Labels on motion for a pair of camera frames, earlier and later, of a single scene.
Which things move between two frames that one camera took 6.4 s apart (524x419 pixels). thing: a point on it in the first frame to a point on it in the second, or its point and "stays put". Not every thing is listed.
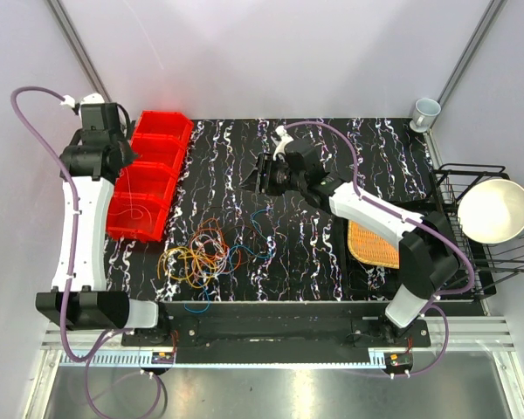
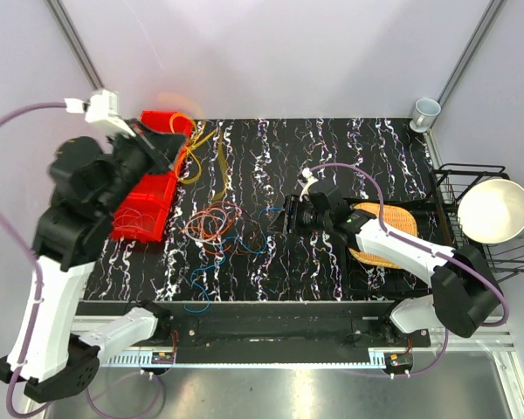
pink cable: [151, 221] to [133, 217]
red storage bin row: [139, 202] stays put
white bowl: [495, 210] stays put
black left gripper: [128, 149] to [162, 146]
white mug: [424, 113] stays put
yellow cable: [182, 264] to [193, 147]
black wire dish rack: [490, 264] stays put
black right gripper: [265, 164] to [293, 204]
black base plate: [280, 332] stays put
